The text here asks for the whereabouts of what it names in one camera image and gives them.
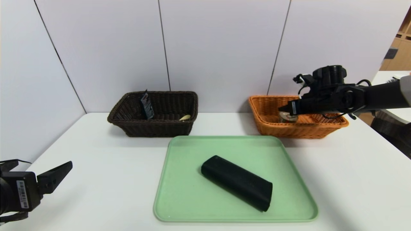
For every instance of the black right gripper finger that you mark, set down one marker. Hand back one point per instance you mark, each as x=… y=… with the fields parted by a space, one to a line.
x=290 y=107

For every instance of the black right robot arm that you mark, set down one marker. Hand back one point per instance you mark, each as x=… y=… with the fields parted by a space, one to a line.
x=388 y=94

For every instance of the dark brown wicker basket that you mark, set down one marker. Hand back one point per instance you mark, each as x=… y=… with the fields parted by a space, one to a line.
x=154 y=128

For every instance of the orange wicker basket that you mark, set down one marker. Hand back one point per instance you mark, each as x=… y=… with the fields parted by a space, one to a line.
x=305 y=130

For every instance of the black rectangular soft case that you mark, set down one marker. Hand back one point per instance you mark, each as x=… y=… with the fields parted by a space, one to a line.
x=237 y=181

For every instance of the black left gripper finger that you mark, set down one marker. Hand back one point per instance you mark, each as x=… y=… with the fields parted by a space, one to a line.
x=8 y=165
x=54 y=178

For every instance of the white side table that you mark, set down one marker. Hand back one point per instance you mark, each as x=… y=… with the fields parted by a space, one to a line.
x=385 y=78

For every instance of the small dark grey box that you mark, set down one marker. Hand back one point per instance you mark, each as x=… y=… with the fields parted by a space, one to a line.
x=389 y=53

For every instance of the dark woven bin under table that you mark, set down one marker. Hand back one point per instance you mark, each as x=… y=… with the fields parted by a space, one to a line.
x=391 y=131

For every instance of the small tin can with pull-tab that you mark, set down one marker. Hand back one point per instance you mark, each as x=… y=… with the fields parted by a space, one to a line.
x=288 y=118

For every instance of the dark cone-shaped squeeze tube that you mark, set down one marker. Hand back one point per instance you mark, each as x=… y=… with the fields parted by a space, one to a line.
x=147 y=106

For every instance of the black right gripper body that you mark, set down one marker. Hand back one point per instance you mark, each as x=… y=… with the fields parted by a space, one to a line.
x=294 y=107

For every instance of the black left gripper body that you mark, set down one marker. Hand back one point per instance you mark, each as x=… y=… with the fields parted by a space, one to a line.
x=23 y=191

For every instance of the light wooden shelf unit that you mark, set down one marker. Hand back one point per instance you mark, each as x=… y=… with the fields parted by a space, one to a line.
x=401 y=57

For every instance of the light green plastic tray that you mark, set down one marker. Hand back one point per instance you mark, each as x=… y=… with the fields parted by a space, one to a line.
x=192 y=192

